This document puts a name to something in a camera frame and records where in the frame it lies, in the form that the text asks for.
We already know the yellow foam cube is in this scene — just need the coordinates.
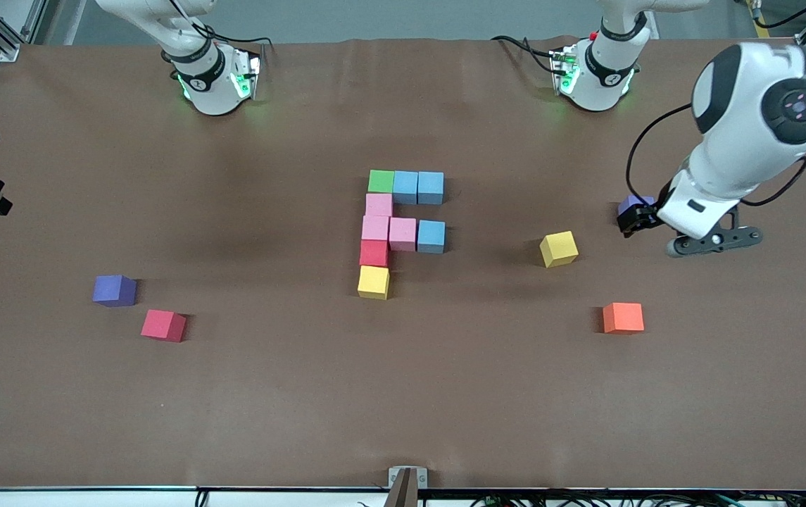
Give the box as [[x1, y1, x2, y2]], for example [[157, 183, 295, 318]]
[[357, 265, 390, 301], [540, 230, 579, 269]]

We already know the orange foam cube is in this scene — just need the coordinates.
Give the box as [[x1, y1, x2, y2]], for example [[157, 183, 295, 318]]
[[602, 302, 645, 334]]

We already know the light blue foam cube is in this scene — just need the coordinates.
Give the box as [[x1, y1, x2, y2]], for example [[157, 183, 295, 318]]
[[417, 220, 446, 254], [393, 170, 420, 206]]

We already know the steel blue foam cube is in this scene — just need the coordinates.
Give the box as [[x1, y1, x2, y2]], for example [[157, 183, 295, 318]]
[[417, 171, 445, 206]]

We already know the red foam cube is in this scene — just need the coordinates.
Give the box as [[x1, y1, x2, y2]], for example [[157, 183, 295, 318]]
[[141, 309, 188, 344], [360, 239, 390, 268]]

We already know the purple foam cube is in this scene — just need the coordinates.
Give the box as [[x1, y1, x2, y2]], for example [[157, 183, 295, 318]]
[[618, 195, 657, 218], [92, 274, 137, 308]]

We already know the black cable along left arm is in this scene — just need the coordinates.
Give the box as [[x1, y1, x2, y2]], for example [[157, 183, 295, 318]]
[[626, 0, 806, 208]]

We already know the left arm wrist camera box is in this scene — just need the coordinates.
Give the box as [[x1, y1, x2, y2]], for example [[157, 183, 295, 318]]
[[667, 210, 762, 258]]

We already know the black cable at left base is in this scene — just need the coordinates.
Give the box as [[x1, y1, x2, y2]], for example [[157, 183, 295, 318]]
[[491, 34, 564, 75]]

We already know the black cable at base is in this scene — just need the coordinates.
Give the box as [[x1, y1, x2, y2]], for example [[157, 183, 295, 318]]
[[184, 14, 275, 56], [491, 34, 564, 75]]

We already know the black cable at right base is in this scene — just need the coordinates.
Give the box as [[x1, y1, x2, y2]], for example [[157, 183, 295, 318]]
[[184, 14, 275, 56]]

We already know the metal bracket with brown post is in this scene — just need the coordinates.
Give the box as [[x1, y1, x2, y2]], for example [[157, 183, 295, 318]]
[[388, 466, 429, 507]]

